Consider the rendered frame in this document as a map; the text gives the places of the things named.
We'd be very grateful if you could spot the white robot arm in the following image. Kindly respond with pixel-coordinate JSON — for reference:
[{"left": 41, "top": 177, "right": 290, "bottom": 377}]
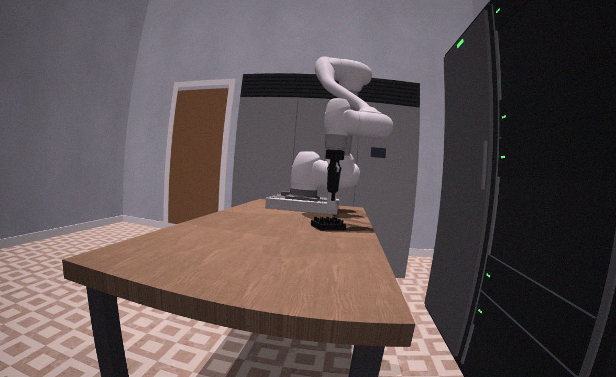
[{"left": 281, "top": 57, "right": 393, "bottom": 202}]

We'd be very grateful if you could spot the black knob box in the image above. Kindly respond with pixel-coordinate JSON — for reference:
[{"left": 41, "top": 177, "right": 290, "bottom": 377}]
[{"left": 311, "top": 217, "right": 346, "bottom": 230}]

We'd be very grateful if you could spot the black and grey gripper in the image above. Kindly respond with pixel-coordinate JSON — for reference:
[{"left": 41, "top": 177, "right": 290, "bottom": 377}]
[{"left": 325, "top": 150, "right": 345, "bottom": 209}]

